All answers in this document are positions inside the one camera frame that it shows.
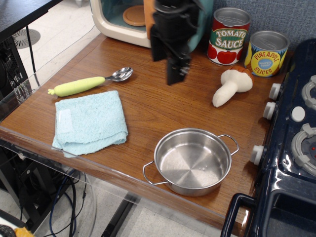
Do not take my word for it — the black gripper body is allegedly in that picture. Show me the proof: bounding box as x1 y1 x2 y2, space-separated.
150 7 199 58

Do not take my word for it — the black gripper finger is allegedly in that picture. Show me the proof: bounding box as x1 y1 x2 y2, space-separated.
167 56 191 85
151 37 167 62

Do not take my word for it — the light blue cloth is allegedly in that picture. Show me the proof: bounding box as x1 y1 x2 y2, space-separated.
52 90 128 158

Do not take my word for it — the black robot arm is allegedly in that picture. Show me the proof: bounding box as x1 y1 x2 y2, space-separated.
150 0 203 85

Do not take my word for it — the plush mushroom toy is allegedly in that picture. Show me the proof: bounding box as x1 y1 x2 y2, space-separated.
212 66 254 108

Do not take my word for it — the toy microwave oven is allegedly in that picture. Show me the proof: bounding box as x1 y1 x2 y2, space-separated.
90 0 213 51

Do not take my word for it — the tomato sauce can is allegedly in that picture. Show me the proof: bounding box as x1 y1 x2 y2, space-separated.
207 7 251 65

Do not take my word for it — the pineapple slices can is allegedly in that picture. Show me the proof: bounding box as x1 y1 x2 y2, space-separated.
244 31 290 78

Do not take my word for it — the stainless steel pot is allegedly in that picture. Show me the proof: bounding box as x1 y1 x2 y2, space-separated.
152 128 239 197

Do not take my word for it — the white stove knob upper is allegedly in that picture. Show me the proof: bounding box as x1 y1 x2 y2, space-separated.
269 83 281 101

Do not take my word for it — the white stove knob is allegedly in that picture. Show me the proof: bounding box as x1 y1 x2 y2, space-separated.
250 145 264 165
269 83 281 101
263 102 276 120

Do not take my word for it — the white stove knob middle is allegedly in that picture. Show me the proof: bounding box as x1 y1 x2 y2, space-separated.
263 102 276 120

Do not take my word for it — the white stove knob lower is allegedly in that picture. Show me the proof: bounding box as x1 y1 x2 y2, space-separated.
250 145 264 165

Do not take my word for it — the black desk at left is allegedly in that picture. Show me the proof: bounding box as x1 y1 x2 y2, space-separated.
0 0 61 42

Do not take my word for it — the clear acrylic table guard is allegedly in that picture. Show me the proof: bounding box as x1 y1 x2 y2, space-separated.
0 35 149 195

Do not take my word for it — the dark blue toy stove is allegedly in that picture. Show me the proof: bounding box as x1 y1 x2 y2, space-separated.
221 39 316 237

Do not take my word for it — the spoon with green carrot handle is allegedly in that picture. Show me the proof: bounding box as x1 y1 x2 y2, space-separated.
47 67 133 97

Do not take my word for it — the blue cable under table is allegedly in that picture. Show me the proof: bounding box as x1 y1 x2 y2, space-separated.
48 176 77 237

